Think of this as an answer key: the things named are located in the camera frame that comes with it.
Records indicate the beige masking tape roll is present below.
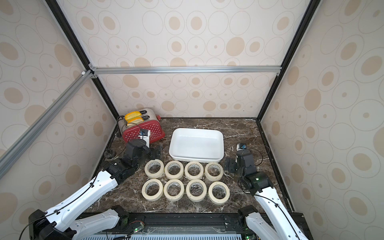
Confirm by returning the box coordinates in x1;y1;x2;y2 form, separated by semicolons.
184;162;204;181
164;179;185;202
205;163;224;182
208;182;230;205
165;161;184;180
186;180;207;203
142;179;164;202
144;159;165;179

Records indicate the white rectangular storage tray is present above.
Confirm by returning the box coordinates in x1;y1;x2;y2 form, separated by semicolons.
169;128;225;163

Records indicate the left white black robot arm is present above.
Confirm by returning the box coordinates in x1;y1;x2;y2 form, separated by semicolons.
23;139;162;240

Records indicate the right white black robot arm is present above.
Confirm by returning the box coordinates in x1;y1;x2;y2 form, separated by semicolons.
224;146;307;240

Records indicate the yellow toast slice front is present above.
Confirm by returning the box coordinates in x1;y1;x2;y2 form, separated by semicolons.
127;117;144;126

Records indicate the yellow toast slice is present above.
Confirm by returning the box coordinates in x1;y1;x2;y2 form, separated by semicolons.
125;111;142;122
127;117;144;126

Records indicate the red polka dot toaster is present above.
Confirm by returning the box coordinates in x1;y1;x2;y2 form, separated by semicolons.
117;108;165;144

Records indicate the yellow toast slice rear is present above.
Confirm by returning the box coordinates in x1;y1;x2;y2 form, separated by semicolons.
125;111;142;122

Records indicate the left diagonal aluminium bar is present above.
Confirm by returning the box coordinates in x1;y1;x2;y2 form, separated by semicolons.
1;70;92;177

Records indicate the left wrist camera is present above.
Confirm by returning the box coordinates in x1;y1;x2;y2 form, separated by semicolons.
139;129;151;148

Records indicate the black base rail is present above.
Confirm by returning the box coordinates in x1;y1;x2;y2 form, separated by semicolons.
54;212;314;240

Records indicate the horizontal aluminium frame bar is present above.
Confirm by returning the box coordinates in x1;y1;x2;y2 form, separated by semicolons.
92;66;282;75

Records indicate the black right corner post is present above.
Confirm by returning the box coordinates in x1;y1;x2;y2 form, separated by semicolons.
257;0;321;123

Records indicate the black corner post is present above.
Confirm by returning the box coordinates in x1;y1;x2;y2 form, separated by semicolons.
257;0;321;123
45;0;119;118

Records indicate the black left corner post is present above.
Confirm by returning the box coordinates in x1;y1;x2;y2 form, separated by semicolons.
45;0;119;118

